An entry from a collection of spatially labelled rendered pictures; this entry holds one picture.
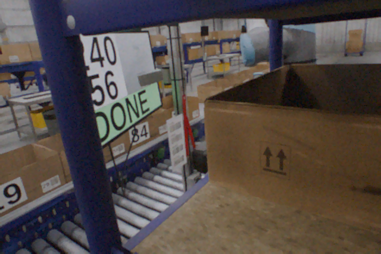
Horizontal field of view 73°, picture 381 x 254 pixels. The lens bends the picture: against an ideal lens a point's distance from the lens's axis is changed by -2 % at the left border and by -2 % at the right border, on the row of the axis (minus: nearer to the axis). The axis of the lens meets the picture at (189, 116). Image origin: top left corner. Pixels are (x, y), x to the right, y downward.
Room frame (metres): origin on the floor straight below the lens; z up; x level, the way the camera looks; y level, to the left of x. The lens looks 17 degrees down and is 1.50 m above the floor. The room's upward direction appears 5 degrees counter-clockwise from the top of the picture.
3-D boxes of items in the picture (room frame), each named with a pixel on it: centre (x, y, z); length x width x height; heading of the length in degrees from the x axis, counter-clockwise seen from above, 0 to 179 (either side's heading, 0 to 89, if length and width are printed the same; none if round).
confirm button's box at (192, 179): (0.93, 0.00, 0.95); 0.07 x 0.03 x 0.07; 143
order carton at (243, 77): (2.92, -0.57, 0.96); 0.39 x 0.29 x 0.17; 143
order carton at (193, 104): (1.99, 0.15, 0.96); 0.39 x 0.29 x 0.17; 143
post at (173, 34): (0.95, 0.02, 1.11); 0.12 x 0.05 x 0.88; 143
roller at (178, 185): (1.28, 0.11, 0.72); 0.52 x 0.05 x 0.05; 53
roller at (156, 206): (1.13, 0.23, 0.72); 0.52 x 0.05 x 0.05; 53
